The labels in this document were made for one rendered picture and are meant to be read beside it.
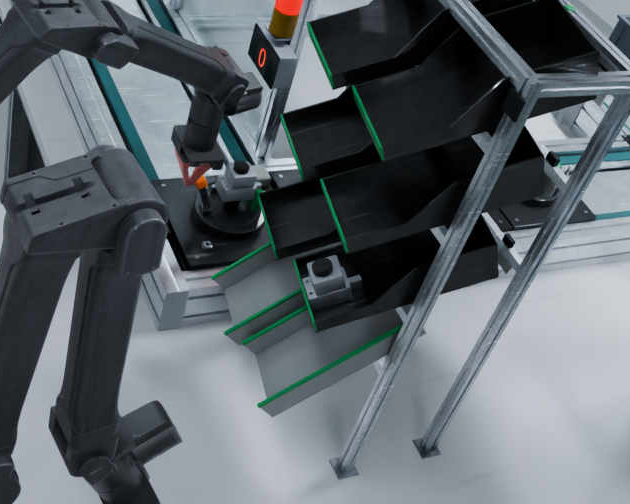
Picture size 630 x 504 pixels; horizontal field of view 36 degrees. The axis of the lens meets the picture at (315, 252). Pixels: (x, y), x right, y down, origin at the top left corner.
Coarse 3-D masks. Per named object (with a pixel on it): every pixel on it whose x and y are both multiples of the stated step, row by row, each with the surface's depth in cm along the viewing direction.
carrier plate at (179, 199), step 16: (208, 176) 195; (160, 192) 188; (176, 192) 189; (192, 192) 190; (176, 208) 186; (192, 208) 187; (176, 224) 182; (192, 224) 183; (176, 240) 180; (192, 240) 180; (208, 240) 181; (224, 240) 183; (240, 240) 184; (256, 240) 185; (192, 256) 177; (208, 256) 178; (224, 256) 179; (240, 256) 181
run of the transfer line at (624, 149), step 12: (612, 96) 267; (576, 108) 265; (588, 108) 262; (600, 108) 262; (564, 120) 270; (576, 120) 266; (588, 120) 262; (600, 120) 258; (576, 132) 267; (588, 132) 263; (624, 132) 255; (624, 144) 250; (612, 156) 247; (624, 156) 249; (612, 168) 248; (624, 168) 250; (624, 180) 246
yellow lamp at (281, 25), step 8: (272, 16) 183; (280, 16) 181; (288, 16) 181; (296, 16) 182; (272, 24) 183; (280, 24) 182; (288, 24) 182; (296, 24) 184; (272, 32) 184; (280, 32) 183; (288, 32) 184
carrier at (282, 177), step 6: (270, 174) 201; (276, 174) 201; (282, 174) 202; (288, 174) 202; (294, 174) 203; (276, 180) 200; (282, 180) 200; (288, 180) 201; (294, 180) 201; (300, 180) 202; (276, 186) 199
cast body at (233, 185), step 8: (232, 168) 180; (240, 168) 179; (248, 168) 180; (224, 176) 183; (232, 176) 179; (240, 176) 179; (248, 176) 180; (256, 176) 181; (216, 184) 183; (224, 184) 181; (232, 184) 180; (240, 184) 180; (248, 184) 181; (256, 184) 185; (224, 192) 180; (232, 192) 181; (240, 192) 182; (248, 192) 183; (224, 200) 182; (232, 200) 182; (240, 200) 183
